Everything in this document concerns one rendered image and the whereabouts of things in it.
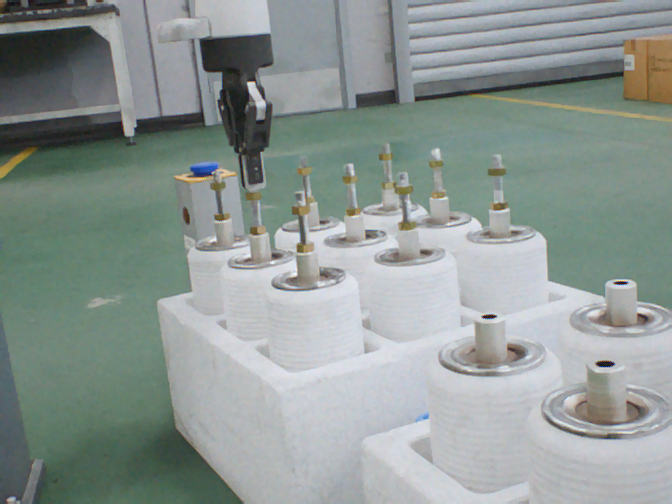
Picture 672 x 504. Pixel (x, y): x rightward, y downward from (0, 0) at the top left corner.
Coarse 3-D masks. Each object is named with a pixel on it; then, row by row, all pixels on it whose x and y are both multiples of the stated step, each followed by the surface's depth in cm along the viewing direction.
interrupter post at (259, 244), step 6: (264, 234) 99; (252, 240) 98; (258, 240) 98; (264, 240) 98; (252, 246) 99; (258, 246) 98; (264, 246) 99; (252, 252) 99; (258, 252) 99; (264, 252) 99; (252, 258) 99; (258, 258) 99; (264, 258) 99; (270, 258) 99
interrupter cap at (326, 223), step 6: (288, 222) 117; (294, 222) 117; (324, 222) 116; (330, 222) 115; (336, 222) 114; (282, 228) 114; (288, 228) 114; (294, 228) 113; (312, 228) 112; (318, 228) 112; (324, 228) 112; (330, 228) 113
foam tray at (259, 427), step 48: (192, 336) 103; (432, 336) 91; (528, 336) 94; (192, 384) 108; (240, 384) 91; (288, 384) 82; (336, 384) 84; (384, 384) 87; (192, 432) 112; (240, 432) 94; (288, 432) 83; (336, 432) 85; (240, 480) 98; (288, 480) 84; (336, 480) 86
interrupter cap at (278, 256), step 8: (240, 256) 102; (248, 256) 101; (272, 256) 101; (280, 256) 100; (288, 256) 99; (232, 264) 98; (240, 264) 98; (248, 264) 97; (256, 264) 97; (264, 264) 96; (272, 264) 96; (280, 264) 97
